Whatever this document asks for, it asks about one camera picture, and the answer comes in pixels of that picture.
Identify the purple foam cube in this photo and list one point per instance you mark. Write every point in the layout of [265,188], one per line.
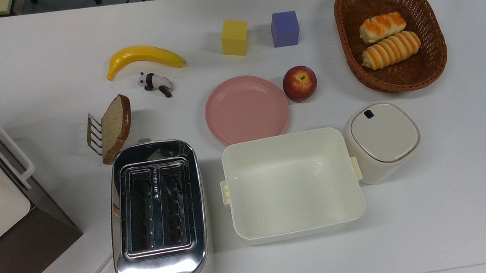
[284,29]

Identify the pink plate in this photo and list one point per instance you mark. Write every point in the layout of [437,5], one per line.
[245,110]

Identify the striped spiral bread roll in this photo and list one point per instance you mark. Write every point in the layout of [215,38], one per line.
[391,51]

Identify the yellow banana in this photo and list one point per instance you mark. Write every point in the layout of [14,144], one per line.
[143,53]

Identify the brown wicker basket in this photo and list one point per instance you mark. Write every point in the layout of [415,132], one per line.
[396,80]

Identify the brown bread slice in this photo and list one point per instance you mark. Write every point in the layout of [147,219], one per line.
[114,125]

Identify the red apple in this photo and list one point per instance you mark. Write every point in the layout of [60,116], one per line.
[299,84]

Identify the small cream lidded bin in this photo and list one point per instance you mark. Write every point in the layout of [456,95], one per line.
[379,137]

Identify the orange topped bread roll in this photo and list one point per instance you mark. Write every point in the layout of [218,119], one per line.
[381,27]

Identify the silver and cream toaster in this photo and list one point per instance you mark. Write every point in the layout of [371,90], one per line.
[162,269]

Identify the yellow foam cube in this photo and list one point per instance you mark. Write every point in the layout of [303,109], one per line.
[234,38]

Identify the cream rectangular plastic container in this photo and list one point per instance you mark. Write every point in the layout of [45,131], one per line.
[291,185]

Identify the small panda figure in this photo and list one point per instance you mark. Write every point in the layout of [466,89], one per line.
[157,81]

